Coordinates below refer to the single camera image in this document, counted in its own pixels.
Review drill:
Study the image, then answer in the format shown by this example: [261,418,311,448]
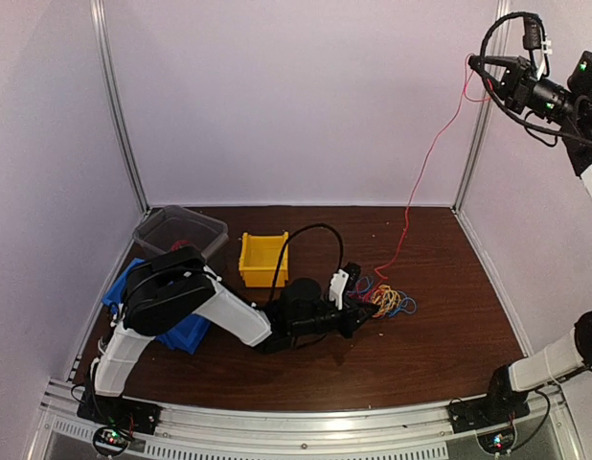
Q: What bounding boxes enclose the left corner aluminium post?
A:
[89,0,149,215]

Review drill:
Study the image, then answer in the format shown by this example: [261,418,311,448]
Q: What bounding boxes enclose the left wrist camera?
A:
[328,263,361,311]

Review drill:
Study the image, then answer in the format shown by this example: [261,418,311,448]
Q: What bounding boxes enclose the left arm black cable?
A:
[250,223,348,308]

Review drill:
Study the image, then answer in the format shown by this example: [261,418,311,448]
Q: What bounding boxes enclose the front aluminium rail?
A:
[24,379,585,459]

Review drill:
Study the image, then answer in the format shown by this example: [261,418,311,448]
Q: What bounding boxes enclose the yellow plastic bin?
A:
[239,232,289,288]

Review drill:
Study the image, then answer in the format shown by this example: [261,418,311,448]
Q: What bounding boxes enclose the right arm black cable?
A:
[480,12,565,148]

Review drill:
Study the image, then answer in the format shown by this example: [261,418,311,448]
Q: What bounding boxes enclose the yellow cable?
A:
[370,284,403,320]

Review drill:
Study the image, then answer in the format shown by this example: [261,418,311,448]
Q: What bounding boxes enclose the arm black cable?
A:
[480,12,565,148]
[250,223,348,308]

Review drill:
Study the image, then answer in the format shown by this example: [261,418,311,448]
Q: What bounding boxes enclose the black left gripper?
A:
[291,295,379,339]

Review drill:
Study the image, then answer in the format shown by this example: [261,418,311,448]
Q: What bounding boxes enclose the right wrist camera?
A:
[522,14,550,80]

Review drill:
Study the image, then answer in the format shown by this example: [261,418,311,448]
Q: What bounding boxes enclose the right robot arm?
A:
[462,102,592,354]

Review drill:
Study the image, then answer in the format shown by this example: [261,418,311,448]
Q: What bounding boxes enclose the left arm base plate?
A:
[77,382,161,435]

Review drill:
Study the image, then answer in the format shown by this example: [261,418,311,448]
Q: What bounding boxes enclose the corner aluminium post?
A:
[89,0,149,215]
[452,24,510,215]

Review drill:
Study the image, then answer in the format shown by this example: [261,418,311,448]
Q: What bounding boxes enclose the right corner aluminium post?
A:
[452,24,510,215]

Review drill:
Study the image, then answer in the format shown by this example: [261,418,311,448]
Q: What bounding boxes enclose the clear grey plastic tub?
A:
[133,205,229,273]

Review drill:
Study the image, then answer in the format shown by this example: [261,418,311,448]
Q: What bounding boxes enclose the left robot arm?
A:
[86,247,378,426]

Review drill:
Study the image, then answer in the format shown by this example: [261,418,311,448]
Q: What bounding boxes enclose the blue plastic bin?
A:
[102,258,211,355]

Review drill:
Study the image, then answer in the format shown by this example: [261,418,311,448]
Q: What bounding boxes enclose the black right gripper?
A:
[468,54,584,125]

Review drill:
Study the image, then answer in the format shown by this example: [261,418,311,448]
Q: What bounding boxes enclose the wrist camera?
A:
[328,263,361,311]
[522,14,550,80]

